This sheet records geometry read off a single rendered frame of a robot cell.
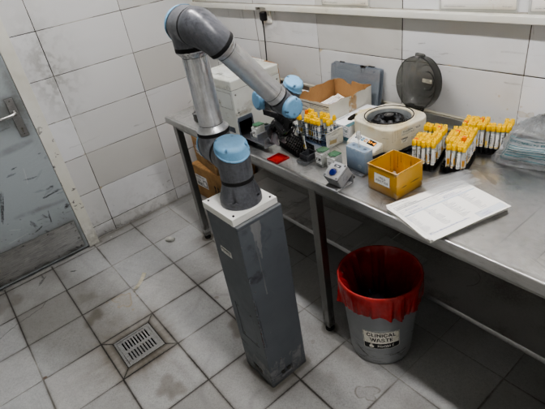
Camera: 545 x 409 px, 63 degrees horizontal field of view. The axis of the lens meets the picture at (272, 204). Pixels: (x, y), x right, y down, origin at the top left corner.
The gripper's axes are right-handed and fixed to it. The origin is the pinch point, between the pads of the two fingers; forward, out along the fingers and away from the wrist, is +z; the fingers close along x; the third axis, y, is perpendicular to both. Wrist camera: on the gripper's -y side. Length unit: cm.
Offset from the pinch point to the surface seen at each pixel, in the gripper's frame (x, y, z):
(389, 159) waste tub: 12, 45, -28
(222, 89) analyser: -4.5, -32.3, -4.6
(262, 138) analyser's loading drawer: -0.3, -6.0, 4.1
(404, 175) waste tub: 4, 55, -35
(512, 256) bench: -4, 94, -49
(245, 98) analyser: 2.0, -23.7, -3.7
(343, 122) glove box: 27.0, 13.2, -9.9
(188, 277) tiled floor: -34, -6, 110
